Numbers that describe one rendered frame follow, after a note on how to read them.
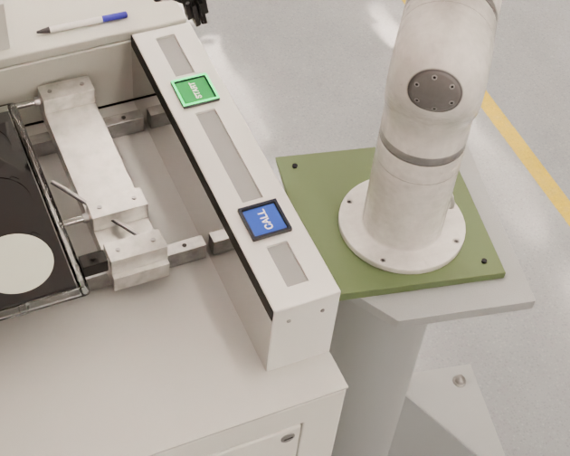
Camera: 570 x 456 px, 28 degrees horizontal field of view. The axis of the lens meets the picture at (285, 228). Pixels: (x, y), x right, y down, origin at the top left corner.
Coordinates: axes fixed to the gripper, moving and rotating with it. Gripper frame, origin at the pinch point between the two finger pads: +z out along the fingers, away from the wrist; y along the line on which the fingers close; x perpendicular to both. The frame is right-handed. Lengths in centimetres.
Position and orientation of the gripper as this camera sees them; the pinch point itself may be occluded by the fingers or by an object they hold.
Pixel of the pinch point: (195, 8)
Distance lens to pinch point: 156.9
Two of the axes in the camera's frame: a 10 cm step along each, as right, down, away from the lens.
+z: 1.0, 5.7, 8.2
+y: 9.1, -3.8, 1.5
